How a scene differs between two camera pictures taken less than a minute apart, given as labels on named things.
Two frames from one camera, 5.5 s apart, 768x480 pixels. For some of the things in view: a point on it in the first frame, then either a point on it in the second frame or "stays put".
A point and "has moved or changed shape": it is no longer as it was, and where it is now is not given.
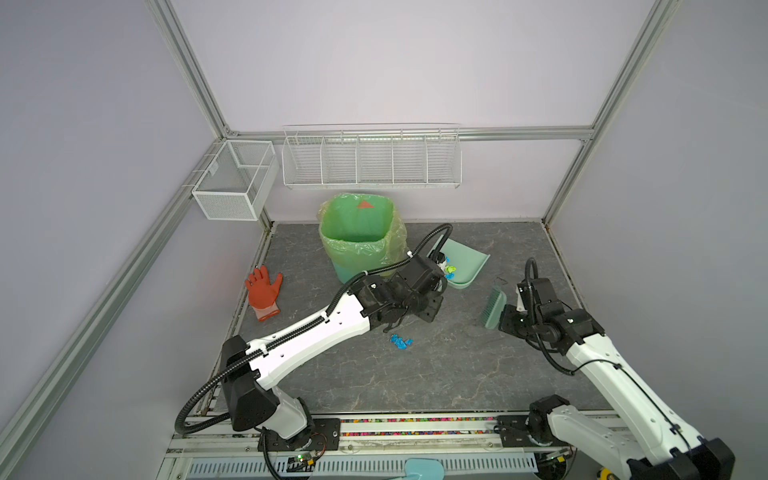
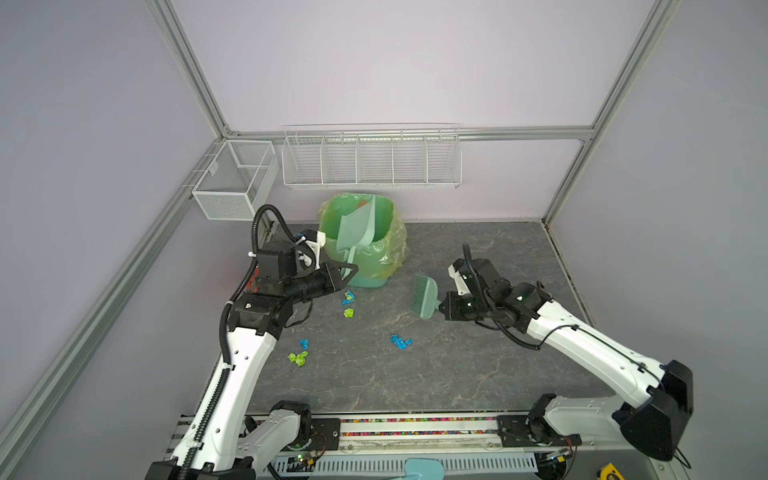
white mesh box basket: (234, 182) stays put
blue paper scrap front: (400, 343) stays put
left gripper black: (435, 300) -> (334, 282)
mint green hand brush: (494, 308) has moved or changed shape
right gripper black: (507, 314) -> (450, 310)
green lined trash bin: (363, 231) stays put
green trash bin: (361, 232) stays put
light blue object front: (424, 469) stays put
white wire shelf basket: (379, 155) stays put
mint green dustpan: (463, 263) -> (356, 227)
